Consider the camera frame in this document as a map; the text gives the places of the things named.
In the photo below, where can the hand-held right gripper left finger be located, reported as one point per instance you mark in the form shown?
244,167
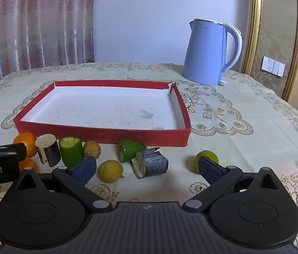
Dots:
84,168

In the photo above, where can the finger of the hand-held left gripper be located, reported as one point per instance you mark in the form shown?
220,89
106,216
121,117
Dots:
17,149

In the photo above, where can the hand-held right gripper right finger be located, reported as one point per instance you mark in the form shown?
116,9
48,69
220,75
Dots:
209,169

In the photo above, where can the orange tangerine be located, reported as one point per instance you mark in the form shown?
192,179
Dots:
30,164
26,140

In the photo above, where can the large green tomato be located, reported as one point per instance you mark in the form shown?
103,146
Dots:
212,155

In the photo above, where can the small yellow lemon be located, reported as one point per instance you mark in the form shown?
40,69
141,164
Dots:
110,171
92,149

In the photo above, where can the cut green cucumber cylinder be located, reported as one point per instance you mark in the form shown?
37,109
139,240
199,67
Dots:
71,152

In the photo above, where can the eggplant piece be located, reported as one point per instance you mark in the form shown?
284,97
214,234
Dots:
51,153
154,162

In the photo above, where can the shallow red cardboard box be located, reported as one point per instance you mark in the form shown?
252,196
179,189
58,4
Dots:
112,137

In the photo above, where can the green cucumber end piece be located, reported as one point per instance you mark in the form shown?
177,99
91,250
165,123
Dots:
130,149

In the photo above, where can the light blue electric kettle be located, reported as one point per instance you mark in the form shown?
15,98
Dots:
204,53

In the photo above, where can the pink floral curtain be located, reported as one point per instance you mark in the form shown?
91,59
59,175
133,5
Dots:
32,31

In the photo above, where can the white wall light switch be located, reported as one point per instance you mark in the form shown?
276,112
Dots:
272,66

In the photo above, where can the gold wall moulding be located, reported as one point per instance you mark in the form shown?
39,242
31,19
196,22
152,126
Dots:
253,18
294,45

